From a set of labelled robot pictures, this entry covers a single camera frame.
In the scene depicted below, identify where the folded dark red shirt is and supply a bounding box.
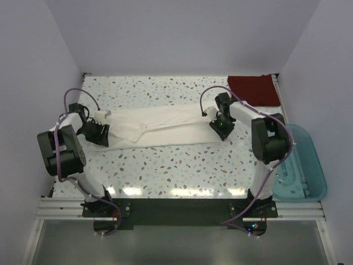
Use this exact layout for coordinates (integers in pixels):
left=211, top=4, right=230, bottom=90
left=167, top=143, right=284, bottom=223
left=227, top=75, right=281, bottom=107

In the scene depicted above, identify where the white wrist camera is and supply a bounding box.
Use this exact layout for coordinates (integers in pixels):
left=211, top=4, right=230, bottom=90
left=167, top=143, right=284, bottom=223
left=203, top=107, right=218, bottom=121
left=94, top=110, right=111, bottom=121

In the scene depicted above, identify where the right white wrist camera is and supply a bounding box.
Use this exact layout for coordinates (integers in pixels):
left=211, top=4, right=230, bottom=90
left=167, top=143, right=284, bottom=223
left=203, top=107, right=218, bottom=121

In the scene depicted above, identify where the aluminium frame rail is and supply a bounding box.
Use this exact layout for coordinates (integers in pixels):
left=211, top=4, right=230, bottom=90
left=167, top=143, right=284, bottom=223
left=36, top=198, right=326, bottom=221

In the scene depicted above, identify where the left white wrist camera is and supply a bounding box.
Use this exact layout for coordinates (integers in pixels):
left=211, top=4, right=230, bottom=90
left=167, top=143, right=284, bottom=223
left=94, top=110, right=111, bottom=121

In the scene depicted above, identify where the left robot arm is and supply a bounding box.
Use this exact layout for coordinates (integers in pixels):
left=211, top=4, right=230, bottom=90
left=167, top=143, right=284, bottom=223
left=37, top=103, right=113, bottom=213

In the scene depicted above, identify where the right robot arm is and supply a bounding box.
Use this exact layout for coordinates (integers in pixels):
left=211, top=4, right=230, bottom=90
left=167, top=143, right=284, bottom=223
left=202, top=93, right=293, bottom=216

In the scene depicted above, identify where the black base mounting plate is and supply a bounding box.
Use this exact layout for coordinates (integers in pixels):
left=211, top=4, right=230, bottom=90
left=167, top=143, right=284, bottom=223
left=81, top=199, right=278, bottom=236

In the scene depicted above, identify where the blue plastic bin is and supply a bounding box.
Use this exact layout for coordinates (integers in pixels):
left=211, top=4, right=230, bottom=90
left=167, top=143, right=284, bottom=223
left=272, top=124, right=327, bottom=203

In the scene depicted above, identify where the white t shirt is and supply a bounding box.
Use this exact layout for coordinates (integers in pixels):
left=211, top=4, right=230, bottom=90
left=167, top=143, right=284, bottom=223
left=94, top=103, right=221, bottom=152

